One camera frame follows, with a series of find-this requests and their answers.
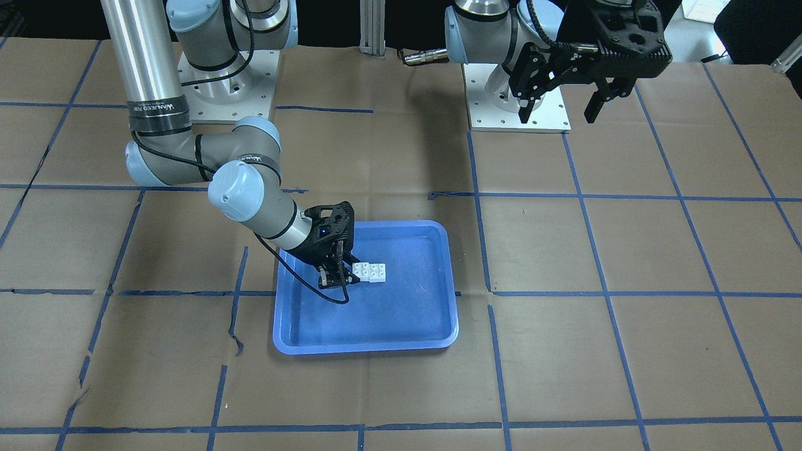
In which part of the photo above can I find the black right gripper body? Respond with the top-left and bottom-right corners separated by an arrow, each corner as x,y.
291,242 -> 352,271

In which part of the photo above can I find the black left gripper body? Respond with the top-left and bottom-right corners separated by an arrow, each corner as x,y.
509,44 -> 580,105

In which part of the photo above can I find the white block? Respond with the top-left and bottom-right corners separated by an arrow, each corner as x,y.
367,263 -> 387,283
350,262 -> 370,282

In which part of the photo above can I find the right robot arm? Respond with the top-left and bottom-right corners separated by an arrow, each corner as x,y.
102,1 -> 372,289

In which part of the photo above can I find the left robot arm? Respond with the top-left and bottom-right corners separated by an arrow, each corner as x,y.
445,1 -> 671,125

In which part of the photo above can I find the blue plastic tray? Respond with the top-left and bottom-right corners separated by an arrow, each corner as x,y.
273,220 -> 459,356

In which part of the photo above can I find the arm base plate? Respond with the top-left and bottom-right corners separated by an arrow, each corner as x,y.
463,63 -> 572,133
183,49 -> 281,125

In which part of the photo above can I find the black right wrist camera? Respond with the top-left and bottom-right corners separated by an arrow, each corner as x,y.
303,202 -> 355,254

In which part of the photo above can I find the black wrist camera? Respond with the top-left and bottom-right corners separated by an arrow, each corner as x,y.
303,202 -> 355,254
558,1 -> 673,80

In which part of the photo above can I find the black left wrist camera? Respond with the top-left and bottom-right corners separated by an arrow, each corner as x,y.
558,1 -> 673,80

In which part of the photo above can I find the metal cable connector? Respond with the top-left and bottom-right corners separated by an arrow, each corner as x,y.
397,48 -> 449,68

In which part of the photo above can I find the aluminium frame post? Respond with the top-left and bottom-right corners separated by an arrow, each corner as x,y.
358,0 -> 386,59

